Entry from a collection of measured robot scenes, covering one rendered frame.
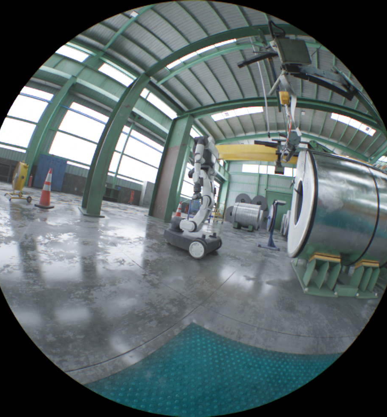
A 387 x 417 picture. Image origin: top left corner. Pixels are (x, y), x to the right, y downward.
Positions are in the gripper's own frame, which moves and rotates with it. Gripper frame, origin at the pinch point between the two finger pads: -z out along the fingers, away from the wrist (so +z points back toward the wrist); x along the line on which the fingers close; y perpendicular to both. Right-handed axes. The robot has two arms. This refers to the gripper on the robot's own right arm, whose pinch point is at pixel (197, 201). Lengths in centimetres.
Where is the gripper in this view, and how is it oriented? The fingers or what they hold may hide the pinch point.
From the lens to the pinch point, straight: 141.4
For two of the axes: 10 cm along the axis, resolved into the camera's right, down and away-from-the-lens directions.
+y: 4.7, 1.1, 8.8
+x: 8.8, -0.4, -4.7
